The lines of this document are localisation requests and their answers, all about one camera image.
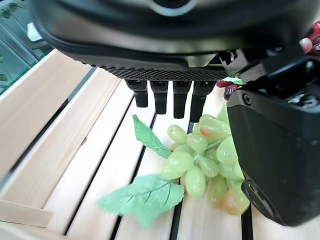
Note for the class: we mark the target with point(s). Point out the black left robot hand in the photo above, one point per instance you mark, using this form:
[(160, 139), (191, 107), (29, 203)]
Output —
[(160, 37)]

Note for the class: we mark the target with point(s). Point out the green grape bunch with leaves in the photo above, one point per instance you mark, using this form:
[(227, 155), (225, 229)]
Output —
[(200, 160)]

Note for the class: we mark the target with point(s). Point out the light wooden slatted crate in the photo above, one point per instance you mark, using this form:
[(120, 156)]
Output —
[(62, 140)]

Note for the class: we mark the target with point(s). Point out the red grape bunch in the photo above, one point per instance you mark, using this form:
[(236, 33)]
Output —
[(310, 45)]

